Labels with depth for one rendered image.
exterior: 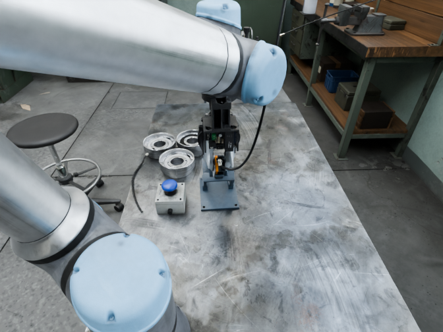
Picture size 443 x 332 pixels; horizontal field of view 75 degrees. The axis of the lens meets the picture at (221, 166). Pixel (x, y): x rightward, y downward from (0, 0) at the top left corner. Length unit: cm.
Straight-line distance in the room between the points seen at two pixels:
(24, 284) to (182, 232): 124
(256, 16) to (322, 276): 330
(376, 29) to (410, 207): 120
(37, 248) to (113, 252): 10
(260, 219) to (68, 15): 62
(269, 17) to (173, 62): 348
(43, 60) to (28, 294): 162
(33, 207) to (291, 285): 48
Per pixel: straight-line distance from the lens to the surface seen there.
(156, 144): 99
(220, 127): 57
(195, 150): 92
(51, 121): 175
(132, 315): 38
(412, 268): 189
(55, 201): 43
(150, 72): 26
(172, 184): 73
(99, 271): 40
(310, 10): 297
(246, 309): 61
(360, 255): 74
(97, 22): 23
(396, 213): 214
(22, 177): 39
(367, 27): 235
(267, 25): 374
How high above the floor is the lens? 135
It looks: 38 degrees down
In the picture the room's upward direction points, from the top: straight up
